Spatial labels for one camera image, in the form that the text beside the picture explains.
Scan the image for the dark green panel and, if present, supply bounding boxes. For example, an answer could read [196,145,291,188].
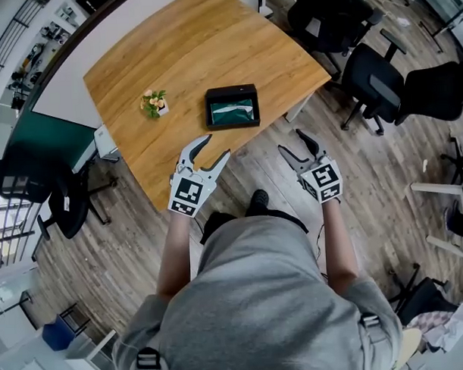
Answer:
[7,108,100,176]

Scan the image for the green and white packet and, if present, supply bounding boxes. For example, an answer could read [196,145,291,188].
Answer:
[208,98,255,126]

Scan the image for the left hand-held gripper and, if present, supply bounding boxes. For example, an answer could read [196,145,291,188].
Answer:
[164,133,234,220]

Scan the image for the person's right forearm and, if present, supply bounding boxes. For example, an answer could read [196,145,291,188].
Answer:
[321,197,361,293]

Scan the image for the person's grey shirt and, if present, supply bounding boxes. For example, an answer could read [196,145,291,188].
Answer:
[107,210,406,370]

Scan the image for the white table leg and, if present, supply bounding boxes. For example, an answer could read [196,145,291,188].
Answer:
[283,92,314,123]

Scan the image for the blue bin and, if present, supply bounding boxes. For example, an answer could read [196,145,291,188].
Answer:
[41,317,77,353]

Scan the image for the person's right black shoe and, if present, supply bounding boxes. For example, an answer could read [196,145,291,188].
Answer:
[250,188,271,212]

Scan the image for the small potted flower plant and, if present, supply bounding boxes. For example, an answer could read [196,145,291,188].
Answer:
[139,88,170,121]

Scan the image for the grey backpack strap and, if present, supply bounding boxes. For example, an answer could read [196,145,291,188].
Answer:
[358,311,391,367]
[133,345,164,370]

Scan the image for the person's black trousers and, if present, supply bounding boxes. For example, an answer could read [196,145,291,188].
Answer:
[199,203,308,245]

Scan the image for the pale round table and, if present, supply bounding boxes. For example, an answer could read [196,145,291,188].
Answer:
[394,327,425,370]

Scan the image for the white floor appliance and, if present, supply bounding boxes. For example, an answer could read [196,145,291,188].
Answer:
[94,123,120,163]

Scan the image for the black rectangular tray box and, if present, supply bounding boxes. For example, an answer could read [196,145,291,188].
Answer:
[204,83,261,133]

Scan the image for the checkered cloth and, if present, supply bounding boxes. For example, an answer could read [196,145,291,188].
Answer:
[404,303,463,356]

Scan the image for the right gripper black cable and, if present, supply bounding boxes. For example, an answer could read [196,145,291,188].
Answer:
[311,222,330,283]

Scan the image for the dark desk with white legs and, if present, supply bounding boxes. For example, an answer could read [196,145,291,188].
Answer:
[405,164,463,263]

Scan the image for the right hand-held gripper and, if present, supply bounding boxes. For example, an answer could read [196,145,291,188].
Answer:
[277,127,345,207]

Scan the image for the person's left forearm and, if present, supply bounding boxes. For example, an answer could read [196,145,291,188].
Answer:
[155,210,194,298]

